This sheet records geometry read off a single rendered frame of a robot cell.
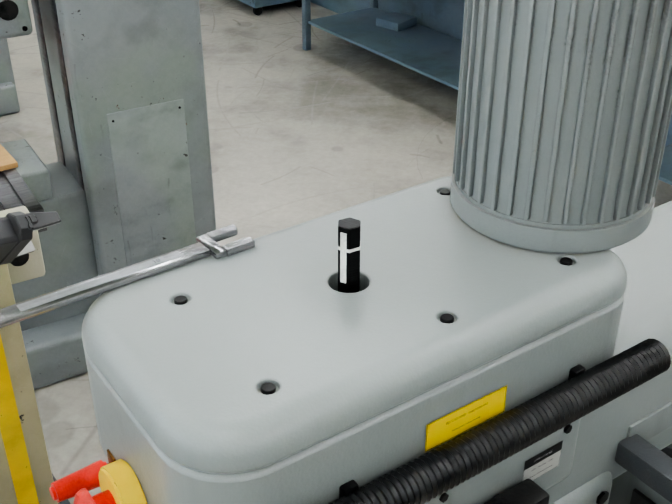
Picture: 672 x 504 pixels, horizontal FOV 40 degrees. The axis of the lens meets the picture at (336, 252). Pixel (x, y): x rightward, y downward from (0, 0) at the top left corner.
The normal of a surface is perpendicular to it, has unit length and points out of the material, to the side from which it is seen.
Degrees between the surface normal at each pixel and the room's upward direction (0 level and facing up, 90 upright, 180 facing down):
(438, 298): 0
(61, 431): 0
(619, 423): 90
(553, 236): 90
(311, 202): 0
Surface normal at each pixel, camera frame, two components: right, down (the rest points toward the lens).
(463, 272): 0.00, -0.86
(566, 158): -0.13, 0.51
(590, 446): 0.57, 0.42
